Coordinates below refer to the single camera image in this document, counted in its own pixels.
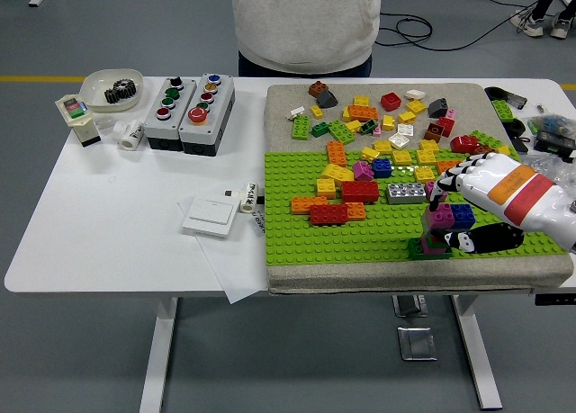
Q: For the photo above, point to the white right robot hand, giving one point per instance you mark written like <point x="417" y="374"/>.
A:
<point x="508" y="183"/>

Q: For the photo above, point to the pink square toy brick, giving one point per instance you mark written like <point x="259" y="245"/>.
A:
<point x="441" y="217"/>
<point x="429" y="189"/>

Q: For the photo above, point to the red rounded toy brick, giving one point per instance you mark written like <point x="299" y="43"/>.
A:
<point x="464" y="143"/>

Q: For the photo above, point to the orange long flat brick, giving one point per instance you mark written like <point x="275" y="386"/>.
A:
<point x="446" y="166"/>

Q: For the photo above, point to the red square toy brick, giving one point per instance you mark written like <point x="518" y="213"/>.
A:
<point x="446" y="125"/>
<point x="390" y="101"/>

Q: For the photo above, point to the brown square toy brick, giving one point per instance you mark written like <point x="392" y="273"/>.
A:
<point x="318" y="88"/>
<point x="434" y="131"/>

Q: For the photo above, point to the small pink toy brick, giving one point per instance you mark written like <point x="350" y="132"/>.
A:
<point x="450" y="113"/>
<point x="377" y="131"/>

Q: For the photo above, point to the dark green long toy brick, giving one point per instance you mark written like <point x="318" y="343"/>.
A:
<point x="416" y="251"/>
<point x="434" y="245"/>

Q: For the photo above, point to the pink long toy brick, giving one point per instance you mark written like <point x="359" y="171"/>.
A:
<point x="432" y="250"/>

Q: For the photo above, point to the silver long toy brick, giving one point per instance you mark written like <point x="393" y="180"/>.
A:
<point x="406" y="193"/>

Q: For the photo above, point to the dark grey sloped brick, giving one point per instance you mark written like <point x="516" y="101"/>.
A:
<point x="437" y="107"/>
<point x="326" y="98"/>

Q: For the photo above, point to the white square plate brick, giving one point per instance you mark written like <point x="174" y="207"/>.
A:
<point x="405" y="129"/>

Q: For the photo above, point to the white hollow toy brick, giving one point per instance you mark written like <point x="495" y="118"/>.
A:
<point x="398" y="139"/>

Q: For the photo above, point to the white flat toy brick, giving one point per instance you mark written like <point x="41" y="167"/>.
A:
<point x="415" y="94"/>

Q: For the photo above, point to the magenta toy brick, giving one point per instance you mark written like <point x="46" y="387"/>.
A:
<point x="362" y="170"/>

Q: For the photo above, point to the red long toy brick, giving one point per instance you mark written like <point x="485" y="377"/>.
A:
<point x="360" y="192"/>
<point x="329" y="214"/>

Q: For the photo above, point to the dark green hollow brick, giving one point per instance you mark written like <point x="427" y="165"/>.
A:
<point x="369" y="125"/>

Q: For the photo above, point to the orange square toy brick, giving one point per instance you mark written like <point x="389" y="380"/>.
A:
<point x="356" y="211"/>

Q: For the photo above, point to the orange long toy brick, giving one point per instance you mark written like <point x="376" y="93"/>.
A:
<point x="362" y="112"/>
<point x="309" y="204"/>

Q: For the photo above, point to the large yellow sloped brick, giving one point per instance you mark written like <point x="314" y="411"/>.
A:
<point x="336" y="174"/>

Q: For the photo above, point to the yellow square toy brick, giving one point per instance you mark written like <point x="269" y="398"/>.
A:
<point x="326" y="188"/>

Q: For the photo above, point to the dark green square brick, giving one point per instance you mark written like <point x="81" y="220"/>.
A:
<point x="320" y="129"/>

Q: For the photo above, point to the small yellow toy brick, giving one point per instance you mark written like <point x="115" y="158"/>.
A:
<point x="316" y="110"/>

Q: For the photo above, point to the lime green toy brick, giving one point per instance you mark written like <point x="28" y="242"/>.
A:
<point x="301" y="127"/>

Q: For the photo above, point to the black flat object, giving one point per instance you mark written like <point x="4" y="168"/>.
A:
<point x="522" y="144"/>

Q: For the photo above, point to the crumpled clear plastic bag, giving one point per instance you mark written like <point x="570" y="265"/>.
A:
<point x="549" y="165"/>

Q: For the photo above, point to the black box green connector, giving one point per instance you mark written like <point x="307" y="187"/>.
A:
<point x="555" y="144"/>

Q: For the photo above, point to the clear bag with parts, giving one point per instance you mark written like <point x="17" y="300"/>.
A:
<point x="552" y="123"/>

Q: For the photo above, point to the black rectangular device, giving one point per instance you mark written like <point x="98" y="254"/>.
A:
<point x="516" y="100"/>

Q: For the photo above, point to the black round tape roll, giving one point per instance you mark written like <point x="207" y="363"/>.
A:
<point x="491" y="90"/>

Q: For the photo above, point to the black table control panel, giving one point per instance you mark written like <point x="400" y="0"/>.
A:
<point x="555" y="299"/>

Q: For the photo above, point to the person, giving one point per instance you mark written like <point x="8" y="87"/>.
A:
<point x="534" y="24"/>
<point x="306" y="21"/>

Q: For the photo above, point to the white table leg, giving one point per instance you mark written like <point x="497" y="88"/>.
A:
<point x="478" y="363"/>
<point x="157" y="363"/>

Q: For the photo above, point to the metal floor plate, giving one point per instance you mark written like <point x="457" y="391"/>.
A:
<point x="416" y="343"/>

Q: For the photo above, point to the green studded baseplate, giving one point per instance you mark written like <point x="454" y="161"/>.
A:
<point x="315" y="246"/>

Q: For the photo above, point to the small white clip piece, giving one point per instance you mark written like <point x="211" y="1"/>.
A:
<point x="297" y="112"/>

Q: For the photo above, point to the white labelled cylinder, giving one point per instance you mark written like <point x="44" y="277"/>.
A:
<point x="249" y="198"/>

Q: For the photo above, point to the small white tag dark square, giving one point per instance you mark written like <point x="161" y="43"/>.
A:
<point x="229" y="192"/>

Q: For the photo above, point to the white paper sheet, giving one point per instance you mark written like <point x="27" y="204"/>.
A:
<point x="234" y="269"/>

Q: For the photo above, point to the grey emergency-stop control box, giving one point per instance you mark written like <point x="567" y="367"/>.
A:
<point x="220" y="107"/>

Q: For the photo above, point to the grey four-button control box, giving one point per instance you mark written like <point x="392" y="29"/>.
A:
<point x="180" y="111"/>

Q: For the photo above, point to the white pipe fitting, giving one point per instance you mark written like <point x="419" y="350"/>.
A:
<point x="128" y="136"/>

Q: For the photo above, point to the black metal gear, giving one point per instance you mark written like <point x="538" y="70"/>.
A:
<point x="127" y="87"/>
<point x="112" y="96"/>

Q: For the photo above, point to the white plastic bowl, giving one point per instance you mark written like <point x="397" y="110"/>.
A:
<point x="94" y="89"/>

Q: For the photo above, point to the white wall switch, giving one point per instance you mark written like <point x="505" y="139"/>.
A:
<point x="209" y="217"/>

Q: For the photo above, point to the white switch module green red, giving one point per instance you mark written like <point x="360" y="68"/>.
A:
<point x="76" y="111"/>

